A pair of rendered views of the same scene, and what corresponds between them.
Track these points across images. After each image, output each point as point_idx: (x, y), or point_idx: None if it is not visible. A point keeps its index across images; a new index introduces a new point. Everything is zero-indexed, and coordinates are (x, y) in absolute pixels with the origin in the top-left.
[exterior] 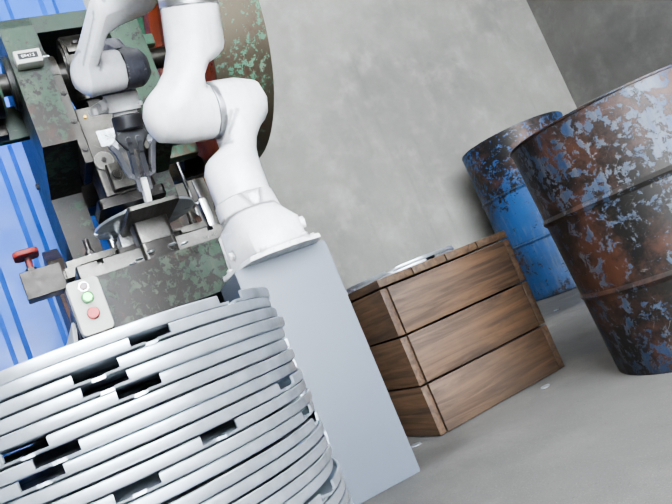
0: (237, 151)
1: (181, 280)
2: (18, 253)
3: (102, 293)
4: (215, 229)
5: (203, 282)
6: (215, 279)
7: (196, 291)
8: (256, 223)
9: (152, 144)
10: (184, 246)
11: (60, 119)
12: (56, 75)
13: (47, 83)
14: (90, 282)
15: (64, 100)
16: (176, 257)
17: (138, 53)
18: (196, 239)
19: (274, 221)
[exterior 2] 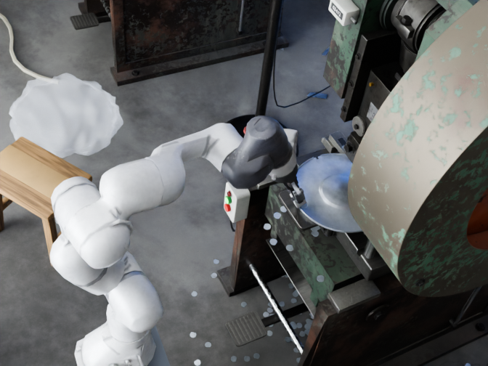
0: (108, 318)
1: (297, 250)
2: (244, 131)
3: (234, 207)
4: (360, 259)
5: (305, 268)
6: (310, 277)
7: (299, 264)
8: (85, 341)
9: (293, 194)
10: (340, 236)
11: (341, 73)
12: (364, 37)
13: (351, 38)
14: (233, 197)
15: (356, 62)
16: (302, 240)
17: (231, 176)
18: (347, 245)
19: (85, 353)
